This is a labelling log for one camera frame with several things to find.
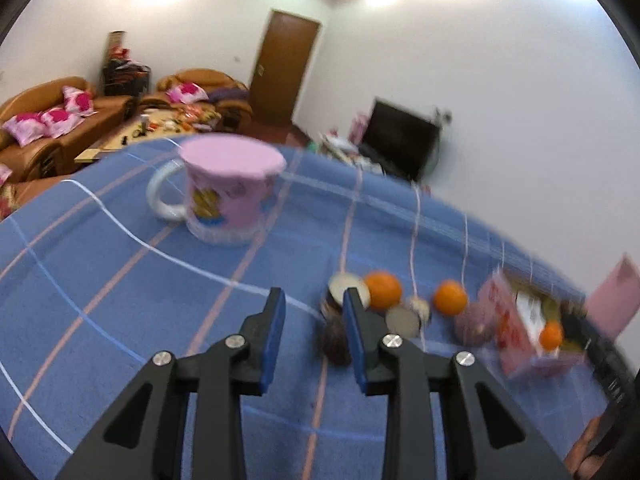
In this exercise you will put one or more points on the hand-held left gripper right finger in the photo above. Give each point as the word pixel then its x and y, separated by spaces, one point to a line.
pixel 352 340

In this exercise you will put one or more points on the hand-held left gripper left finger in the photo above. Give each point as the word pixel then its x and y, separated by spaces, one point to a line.
pixel 275 340

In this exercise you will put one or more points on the dark mangosteen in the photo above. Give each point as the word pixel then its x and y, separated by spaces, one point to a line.
pixel 334 342

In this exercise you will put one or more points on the small yellow-brown round fruit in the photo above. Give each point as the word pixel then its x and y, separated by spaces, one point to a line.
pixel 402 321
pixel 419 306

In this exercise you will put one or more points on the cut purple fruit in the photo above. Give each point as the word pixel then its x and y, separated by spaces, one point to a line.
pixel 339 285

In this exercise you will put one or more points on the orange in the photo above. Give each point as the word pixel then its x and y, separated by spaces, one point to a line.
pixel 551 335
pixel 450 298
pixel 382 290

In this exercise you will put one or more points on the pink tin box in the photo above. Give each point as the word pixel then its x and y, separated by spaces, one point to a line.
pixel 515 345

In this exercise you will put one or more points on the reddish purple fruit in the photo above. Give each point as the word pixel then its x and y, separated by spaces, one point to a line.
pixel 471 327

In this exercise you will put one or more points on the person's right hand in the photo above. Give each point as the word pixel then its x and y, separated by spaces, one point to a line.
pixel 587 447

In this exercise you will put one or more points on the pink tin lid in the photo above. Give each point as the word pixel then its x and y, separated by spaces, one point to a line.
pixel 612 295

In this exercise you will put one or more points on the newspaper lining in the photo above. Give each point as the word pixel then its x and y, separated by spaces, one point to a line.
pixel 530 310

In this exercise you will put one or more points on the pink mug with lid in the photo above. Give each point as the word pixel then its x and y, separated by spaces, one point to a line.
pixel 225 195

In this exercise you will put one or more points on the blue checked tablecloth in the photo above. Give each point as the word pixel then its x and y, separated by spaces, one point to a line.
pixel 100 270

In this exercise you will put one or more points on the white TV stand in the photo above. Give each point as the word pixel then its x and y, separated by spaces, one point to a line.
pixel 345 147

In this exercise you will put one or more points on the black television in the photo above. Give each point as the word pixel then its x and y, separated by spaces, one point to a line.
pixel 400 140

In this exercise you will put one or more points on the pink gift bag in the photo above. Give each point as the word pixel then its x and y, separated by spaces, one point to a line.
pixel 359 129

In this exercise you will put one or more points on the pile of assorted snacks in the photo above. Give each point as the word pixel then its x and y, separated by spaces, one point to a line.
pixel 180 120

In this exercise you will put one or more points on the purple blanket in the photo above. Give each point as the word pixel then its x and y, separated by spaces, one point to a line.
pixel 227 95

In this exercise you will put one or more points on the wooden coffee table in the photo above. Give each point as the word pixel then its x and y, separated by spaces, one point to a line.
pixel 112 142

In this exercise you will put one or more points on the pink flowered pillow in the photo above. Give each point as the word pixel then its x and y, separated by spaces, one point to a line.
pixel 25 129
pixel 79 101
pixel 4 175
pixel 187 93
pixel 61 122

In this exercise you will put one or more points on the brown wooden door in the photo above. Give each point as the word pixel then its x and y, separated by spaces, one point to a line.
pixel 282 70

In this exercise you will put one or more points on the brown leather armchair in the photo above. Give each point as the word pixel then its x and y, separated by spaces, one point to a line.
pixel 200 77

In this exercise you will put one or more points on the black cluttered rack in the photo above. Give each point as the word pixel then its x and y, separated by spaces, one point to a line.
pixel 125 77

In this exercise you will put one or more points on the long brown leather sofa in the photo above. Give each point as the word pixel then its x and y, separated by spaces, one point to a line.
pixel 30 155

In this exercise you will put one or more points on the tall red patterned board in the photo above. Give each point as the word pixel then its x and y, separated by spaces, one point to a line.
pixel 115 40

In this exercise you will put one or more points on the wall socket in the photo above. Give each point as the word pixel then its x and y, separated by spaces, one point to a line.
pixel 442 115

